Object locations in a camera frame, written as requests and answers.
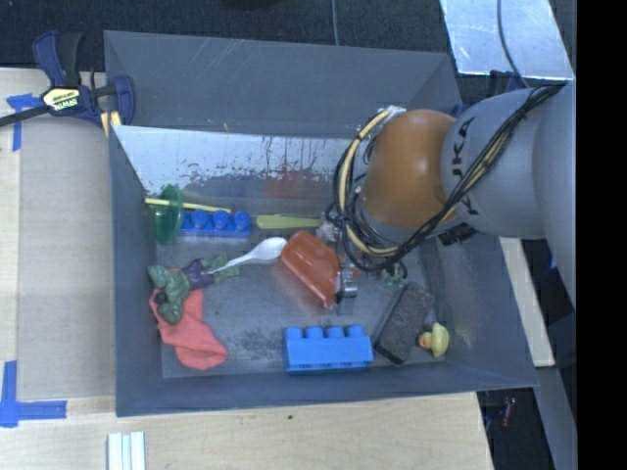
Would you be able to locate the clear green plastic cup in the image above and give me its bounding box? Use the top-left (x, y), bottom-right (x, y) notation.
top-left (153, 184), bottom-right (185, 246)

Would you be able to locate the black cylinder on white bracket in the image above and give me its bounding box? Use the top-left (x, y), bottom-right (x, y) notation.
top-left (438, 223), bottom-right (479, 248)

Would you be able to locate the yellow-green plastic knife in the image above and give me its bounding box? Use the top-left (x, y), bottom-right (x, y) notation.
top-left (255, 213), bottom-right (325, 231)

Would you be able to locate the thin yellow stick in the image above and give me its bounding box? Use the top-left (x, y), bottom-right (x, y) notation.
top-left (143, 197), bottom-right (232, 213)

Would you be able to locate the thin blue toy brick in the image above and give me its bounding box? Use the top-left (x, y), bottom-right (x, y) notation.
top-left (177, 209), bottom-right (254, 239)

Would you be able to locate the dark grey sponge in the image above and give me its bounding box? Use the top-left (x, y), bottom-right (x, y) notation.
top-left (372, 280), bottom-right (437, 366)

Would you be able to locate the grey metal bin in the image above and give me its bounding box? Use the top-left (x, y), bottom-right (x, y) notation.
top-left (103, 29), bottom-right (541, 418)

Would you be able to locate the red-orange cloth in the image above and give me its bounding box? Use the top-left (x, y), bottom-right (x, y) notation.
top-left (148, 267), bottom-right (229, 372)

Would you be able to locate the white plastic spoon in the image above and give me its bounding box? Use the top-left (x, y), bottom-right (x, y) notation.
top-left (210, 236), bottom-right (289, 276)

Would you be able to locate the thick blue toy brick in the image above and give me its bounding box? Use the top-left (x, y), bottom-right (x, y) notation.
top-left (281, 324), bottom-right (375, 375)

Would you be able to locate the green and purple toy figure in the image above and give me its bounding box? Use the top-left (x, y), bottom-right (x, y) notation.
top-left (147, 253), bottom-right (241, 326)

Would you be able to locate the yellow rubber duck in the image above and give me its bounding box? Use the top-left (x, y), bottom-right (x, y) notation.
top-left (415, 321), bottom-right (451, 359)

